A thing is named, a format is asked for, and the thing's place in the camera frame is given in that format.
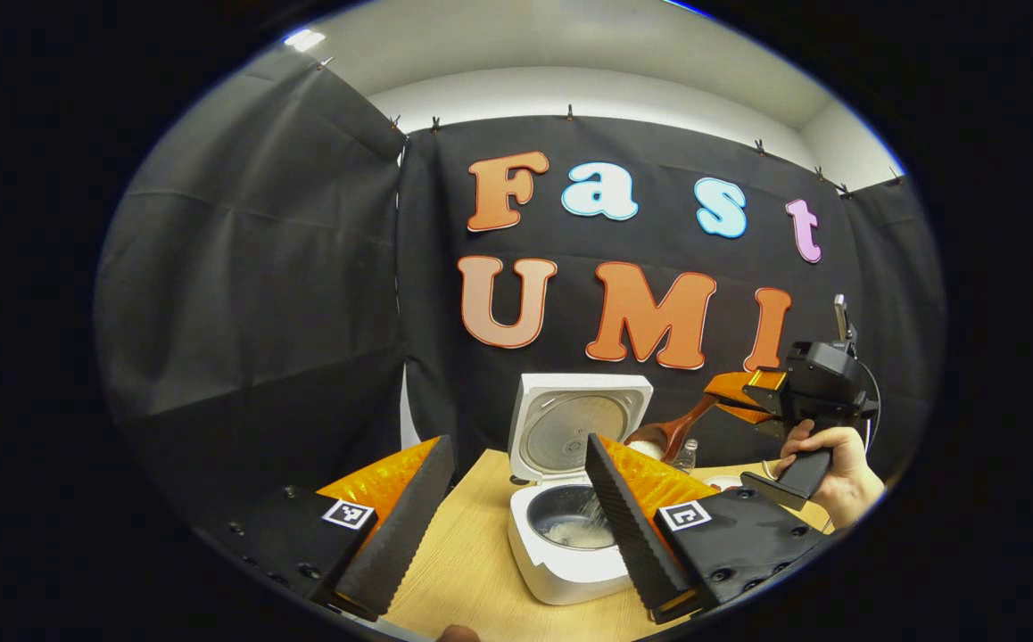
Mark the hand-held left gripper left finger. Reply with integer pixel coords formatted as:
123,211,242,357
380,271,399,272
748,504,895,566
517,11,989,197
194,435,457,625

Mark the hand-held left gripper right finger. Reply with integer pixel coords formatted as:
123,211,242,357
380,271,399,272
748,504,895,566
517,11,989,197
586,433,849,625

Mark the white rice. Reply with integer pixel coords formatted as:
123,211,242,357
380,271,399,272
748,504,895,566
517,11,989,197
545,499,616,549

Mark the wooden spoon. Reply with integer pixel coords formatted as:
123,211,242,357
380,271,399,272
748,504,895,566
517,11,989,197
624,392,721,463

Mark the white rice cooker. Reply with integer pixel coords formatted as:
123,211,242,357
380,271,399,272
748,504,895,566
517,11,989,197
508,373,654,607

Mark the black backdrop cloth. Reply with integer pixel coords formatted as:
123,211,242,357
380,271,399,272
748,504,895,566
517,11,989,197
93,45,946,536

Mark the row of small cloth clips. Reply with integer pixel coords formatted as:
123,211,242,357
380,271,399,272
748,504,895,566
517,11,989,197
316,55,905,197

